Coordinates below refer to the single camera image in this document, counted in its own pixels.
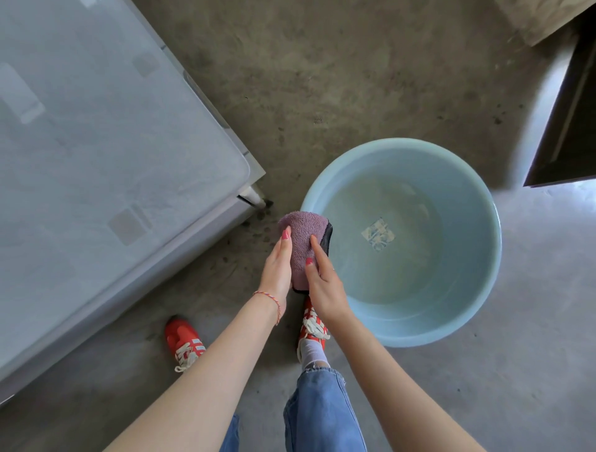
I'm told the person's left red sneaker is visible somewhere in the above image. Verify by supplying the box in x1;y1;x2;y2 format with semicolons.
164;316;207;373

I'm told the person's right red sneaker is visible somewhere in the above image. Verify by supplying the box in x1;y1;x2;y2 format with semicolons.
297;296;332;364

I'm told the person's red sneaker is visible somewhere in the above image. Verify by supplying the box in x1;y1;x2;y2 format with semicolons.
297;296;332;364
164;316;207;373

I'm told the grey table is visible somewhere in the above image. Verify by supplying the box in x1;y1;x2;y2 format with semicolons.
0;0;267;406

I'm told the red string bracelet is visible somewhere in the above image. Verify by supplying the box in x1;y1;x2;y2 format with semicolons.
253;290;282;326

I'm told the person's left forearm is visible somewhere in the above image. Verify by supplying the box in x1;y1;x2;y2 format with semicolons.
104;296;280;452

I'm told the white sock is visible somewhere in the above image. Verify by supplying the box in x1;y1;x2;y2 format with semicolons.
300;340;330;371

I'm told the mauve cleaning cloth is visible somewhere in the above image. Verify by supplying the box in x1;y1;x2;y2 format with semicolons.
278;210;334;294

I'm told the person's blue jeans leg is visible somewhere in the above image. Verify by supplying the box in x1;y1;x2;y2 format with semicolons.
284;368;366;452
219;414;241;452

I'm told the person's left hand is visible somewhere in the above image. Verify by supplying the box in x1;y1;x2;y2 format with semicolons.
256;226;294;313

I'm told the person's right hand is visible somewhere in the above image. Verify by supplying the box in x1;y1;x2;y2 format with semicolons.
304;235;352;328

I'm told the person's right forearm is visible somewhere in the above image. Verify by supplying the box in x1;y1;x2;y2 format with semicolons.
325;309;487;452

